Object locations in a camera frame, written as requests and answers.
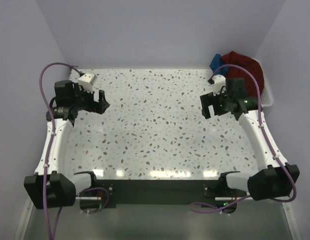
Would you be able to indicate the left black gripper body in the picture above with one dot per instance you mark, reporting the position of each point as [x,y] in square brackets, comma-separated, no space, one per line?
[84,100]

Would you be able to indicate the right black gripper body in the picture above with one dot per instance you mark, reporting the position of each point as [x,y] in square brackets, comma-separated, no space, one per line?
[220,103]

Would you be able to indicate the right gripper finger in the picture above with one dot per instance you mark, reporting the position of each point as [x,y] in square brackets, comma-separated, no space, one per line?
[206,112]
[206,100]

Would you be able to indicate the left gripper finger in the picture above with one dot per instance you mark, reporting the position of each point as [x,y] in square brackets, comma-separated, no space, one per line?
[101,95]
[102,106]

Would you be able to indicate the dark red t shirt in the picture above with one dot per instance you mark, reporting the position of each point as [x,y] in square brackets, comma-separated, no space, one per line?
[251,66]

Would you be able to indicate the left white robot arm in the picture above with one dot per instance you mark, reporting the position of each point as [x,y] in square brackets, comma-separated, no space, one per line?
[48,187]

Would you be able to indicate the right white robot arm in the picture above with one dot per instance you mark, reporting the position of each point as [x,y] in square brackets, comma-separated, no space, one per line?
[275,178]

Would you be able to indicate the blue t shirt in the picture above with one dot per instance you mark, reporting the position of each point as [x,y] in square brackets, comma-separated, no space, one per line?
[217,62]

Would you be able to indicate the white plastic basket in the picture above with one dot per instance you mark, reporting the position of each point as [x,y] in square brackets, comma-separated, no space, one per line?
[267,98]

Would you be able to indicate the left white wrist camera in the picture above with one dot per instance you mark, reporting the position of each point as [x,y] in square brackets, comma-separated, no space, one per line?
[87,81]

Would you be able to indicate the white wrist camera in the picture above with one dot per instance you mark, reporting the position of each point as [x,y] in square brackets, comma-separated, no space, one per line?
[218,84]
[87,81]

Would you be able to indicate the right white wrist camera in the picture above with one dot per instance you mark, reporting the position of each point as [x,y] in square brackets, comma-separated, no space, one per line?
[218,84]

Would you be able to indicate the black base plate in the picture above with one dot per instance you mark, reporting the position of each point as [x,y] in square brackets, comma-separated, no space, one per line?
[157,192]

